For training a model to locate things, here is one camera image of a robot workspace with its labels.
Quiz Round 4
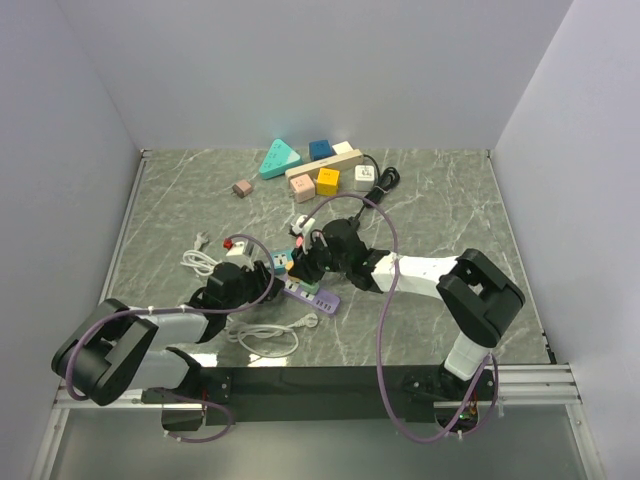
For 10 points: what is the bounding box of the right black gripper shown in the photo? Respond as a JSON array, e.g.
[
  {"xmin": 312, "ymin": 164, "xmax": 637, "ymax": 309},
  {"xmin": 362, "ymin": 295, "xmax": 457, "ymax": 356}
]
[{"xmin": 289, "ymin": 233, "xmax": 351, "ymax": 285}]

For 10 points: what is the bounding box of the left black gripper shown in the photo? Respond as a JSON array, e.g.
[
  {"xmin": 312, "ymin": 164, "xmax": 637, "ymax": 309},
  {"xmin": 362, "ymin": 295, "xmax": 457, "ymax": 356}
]
[{"xmin": 223, "ymin": 259, "xmax": 285, "ymax": 314}]

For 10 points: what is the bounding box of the teal power strip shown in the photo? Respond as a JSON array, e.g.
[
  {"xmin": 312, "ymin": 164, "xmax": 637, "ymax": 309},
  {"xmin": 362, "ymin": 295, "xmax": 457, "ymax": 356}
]
[{"xmin": 271, "ymin": 249, "xmax": 292, "ymax": 275}]

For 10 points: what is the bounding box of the purple power strip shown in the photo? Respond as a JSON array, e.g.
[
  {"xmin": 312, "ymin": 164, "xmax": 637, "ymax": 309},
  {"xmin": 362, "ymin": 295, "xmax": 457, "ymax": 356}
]
[{"xmin": 283, "ymin": 278, "xmax": 341, "ymax": 315}]

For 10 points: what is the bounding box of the green small charger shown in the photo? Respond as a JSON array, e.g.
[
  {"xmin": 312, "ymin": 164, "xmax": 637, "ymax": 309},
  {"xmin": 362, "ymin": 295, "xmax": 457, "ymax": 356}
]
[{"xmin": 300, "ymin": 282, "xmax": 320, "ymax": 295}]

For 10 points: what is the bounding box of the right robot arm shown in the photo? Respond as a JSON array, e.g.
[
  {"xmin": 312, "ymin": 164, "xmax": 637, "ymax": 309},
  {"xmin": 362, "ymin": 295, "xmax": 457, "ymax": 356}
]
[{"xmin": 287, "ymin": 215, "xmax": 525, "ymax": 399}]

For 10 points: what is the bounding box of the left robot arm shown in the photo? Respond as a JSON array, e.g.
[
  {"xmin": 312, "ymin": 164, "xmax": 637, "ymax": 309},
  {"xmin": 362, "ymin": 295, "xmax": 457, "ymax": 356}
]
[{"xmin": 51, "ymin": 261, "xmax": 285, "ymax": 406}]

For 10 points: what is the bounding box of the pink cube socket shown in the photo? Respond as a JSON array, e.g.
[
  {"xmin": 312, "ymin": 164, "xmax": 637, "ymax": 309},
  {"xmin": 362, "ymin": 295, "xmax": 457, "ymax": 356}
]
[{"xmin": 289, "ymin": 174, "xmax": 316, "ymax": 203}]

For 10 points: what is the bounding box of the yellow cube socket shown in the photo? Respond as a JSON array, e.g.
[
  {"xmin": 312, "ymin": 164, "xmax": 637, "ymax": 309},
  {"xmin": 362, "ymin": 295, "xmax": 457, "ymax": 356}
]
[{"xmin": 316, "ymin": 168, "xmax": 340, "ymax": 196}]

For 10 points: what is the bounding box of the brown small charger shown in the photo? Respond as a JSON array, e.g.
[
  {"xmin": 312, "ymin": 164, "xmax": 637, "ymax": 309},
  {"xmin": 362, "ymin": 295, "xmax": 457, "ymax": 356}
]
[{"xmin": 231, "ymin": 179, "xmax": 253, "ymax": 198}]

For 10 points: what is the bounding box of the white cube adapter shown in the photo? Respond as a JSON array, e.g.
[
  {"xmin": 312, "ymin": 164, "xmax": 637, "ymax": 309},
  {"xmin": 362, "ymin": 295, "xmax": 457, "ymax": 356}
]
[{"xmin": 353, "ymin": 164, "xmax": 377, "ymax": 192}]

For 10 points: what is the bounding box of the teal triangular power socket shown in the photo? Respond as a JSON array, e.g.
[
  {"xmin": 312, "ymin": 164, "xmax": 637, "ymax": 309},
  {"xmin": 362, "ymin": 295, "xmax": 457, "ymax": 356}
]
[{"xmin": 259, "ymin": 139, "xmax": 303, "ymax": 180}]

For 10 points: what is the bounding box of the beige long power strip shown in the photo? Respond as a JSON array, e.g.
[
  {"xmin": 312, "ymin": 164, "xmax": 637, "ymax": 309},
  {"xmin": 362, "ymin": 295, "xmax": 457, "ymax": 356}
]
[{"xmin": 285, "ymin": 149, "xmax": 363, "ymax": 180}]

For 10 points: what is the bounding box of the dark blue cube socket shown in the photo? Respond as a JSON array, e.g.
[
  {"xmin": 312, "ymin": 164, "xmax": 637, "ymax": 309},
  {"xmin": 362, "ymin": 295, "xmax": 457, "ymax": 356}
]
[{"xmin": 308, "ymin": 140, "xmax": 334, "ymax": 161}]

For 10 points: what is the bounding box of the black base bar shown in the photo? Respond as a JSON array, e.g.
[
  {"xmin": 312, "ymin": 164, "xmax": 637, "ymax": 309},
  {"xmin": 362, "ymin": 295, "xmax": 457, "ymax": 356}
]
[{"xmin": 142, "ymin": 364, "xmax": 501, "ymax": 434}]

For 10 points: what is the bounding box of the white cube socket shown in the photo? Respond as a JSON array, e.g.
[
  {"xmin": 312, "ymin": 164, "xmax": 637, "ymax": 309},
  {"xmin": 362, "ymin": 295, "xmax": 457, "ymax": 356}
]
[{"xmin": 331, "ymin": 141, "xmax": 354, "ymax": 155}]

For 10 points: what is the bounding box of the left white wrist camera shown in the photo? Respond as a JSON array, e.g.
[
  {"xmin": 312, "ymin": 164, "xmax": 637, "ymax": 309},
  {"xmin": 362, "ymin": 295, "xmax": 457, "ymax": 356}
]
[{"xmin": 224, "ymin": 240, "xmax": 255, "ymax": 270}]

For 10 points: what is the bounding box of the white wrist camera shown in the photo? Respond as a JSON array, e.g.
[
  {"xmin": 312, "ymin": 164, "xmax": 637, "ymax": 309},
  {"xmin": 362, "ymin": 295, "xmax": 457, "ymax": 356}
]
[
  {"xmin": 224, "ymin": 240, "xmax": 255, "ymax": 270},
  {"xmin": 289, "ymin": 215, "xmax": 315, "ymax": 238}
]

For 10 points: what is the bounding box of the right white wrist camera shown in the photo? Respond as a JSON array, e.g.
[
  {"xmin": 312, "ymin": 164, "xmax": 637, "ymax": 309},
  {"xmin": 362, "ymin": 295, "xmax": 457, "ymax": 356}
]
[{"xmin": 289, "ymin": 215, "xmax": 315, "ymax": 238}]

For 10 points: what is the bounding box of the white cord of teal strip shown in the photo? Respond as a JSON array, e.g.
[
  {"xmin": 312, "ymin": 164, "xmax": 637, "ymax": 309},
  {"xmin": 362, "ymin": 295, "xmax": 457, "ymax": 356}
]
[{"xmin": 180, "ymin": 230, "xmax": 226, "ymax": 277}]

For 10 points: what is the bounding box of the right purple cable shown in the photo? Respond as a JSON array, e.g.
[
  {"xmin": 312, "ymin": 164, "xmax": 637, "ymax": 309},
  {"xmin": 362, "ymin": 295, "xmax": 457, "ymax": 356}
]
[{"xmin": 304, "ymin": 193, "xmax": 500, "ymax": 444}]

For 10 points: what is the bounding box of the purple cable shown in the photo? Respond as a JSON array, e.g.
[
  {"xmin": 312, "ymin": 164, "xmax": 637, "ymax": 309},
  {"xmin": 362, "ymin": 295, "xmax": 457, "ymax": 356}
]
[
  {"xmin": 64, "ymin": 233, "xmax": 276, "ymax": 444},
  {"xmin": 304, "ymin": 193, "xmax": 500, "ymax": 444}
]

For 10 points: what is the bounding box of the black power cord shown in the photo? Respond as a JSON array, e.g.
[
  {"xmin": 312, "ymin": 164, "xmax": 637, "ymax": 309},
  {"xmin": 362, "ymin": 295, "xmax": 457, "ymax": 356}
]
[{"xmin": 349, "ymin": 153, "xmax": 402, "ymax": 229}]

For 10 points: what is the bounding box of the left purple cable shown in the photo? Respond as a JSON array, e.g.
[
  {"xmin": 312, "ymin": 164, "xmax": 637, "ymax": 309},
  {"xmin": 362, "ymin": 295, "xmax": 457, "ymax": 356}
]
[{"xmin": 64, "ymin": 233, "xmax": 276, "ymax": 444}]

